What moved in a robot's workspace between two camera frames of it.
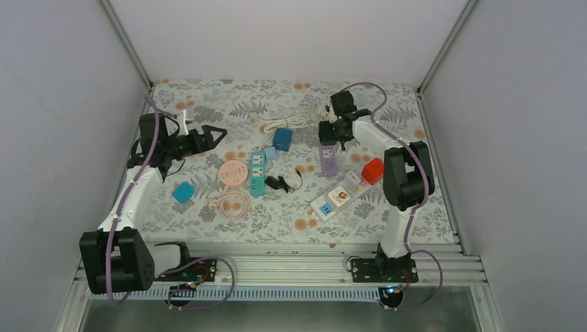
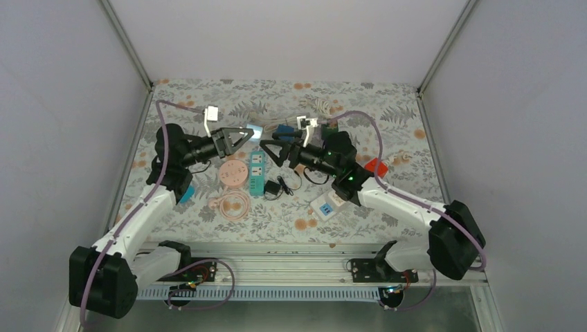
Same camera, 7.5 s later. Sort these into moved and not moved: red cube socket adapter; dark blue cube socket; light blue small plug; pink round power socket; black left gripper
Moved: black left gripper; light blue small plug
Not moved: pink round power socket; red cube socket adapter; dark blue cube socket
